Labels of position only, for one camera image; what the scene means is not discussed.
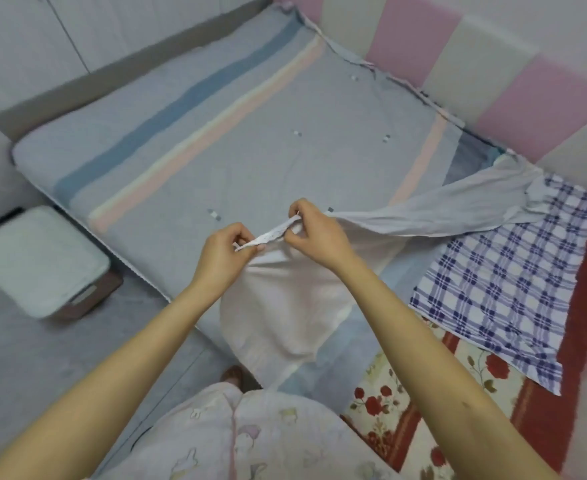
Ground red floral blanket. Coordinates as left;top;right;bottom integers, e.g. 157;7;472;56
340;200;587;480

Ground blue checked cloth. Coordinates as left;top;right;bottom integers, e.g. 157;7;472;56
409;176;587;396

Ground brown bed frame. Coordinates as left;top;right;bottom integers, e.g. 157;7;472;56
0;0;275;141

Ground stool with white cushion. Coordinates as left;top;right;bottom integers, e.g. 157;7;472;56
0;205;124;324

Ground person's left forearm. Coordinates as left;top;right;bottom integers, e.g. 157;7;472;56
0;282;235;480

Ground white wardrobe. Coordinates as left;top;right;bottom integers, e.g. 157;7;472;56
0;0;274;116

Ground light grey garment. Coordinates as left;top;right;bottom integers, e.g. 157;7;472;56
331;152;556;240

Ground white garment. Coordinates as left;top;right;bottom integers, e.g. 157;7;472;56
220;217;406;390

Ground person's foot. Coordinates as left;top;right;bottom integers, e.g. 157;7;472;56
221;366;247;396

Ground striped grey bed sheet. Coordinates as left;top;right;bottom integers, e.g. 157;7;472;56
11;2;519;395

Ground pink and cream padded panels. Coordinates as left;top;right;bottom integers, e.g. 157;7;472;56
274;0;587;380

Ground pink patterned pajamas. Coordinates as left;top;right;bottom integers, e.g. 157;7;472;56
91;382;399;480

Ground person's left hand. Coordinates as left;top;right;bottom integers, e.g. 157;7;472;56
193;222;267;296

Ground person's right hand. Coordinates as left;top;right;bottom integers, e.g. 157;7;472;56
286;198;362;276

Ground person's right forearm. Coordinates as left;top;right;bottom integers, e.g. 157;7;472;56
336;261;549;480

